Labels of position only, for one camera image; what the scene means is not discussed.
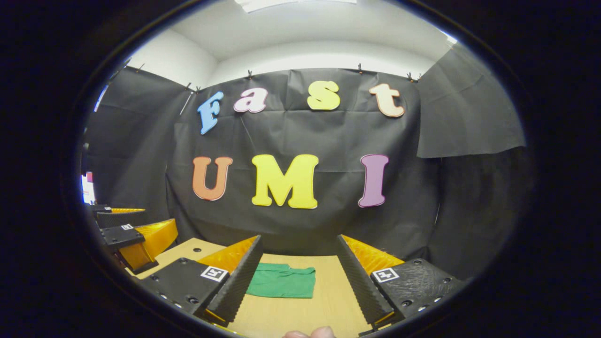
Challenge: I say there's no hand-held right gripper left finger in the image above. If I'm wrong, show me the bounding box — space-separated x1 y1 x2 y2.
140 235 264 328

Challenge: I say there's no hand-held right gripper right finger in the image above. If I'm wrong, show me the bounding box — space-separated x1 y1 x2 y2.
336 234 468 332

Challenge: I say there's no green T-shirt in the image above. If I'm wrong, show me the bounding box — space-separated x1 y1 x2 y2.
245 262 316 300

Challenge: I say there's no black backdrop cloth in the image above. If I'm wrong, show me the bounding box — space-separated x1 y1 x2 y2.
80 42 527 283

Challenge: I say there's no row of black backdrop clips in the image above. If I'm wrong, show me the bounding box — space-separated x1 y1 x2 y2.
123 57 423 93

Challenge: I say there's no ceiling light panel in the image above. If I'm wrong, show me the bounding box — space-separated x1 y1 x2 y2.
234 0 358 14

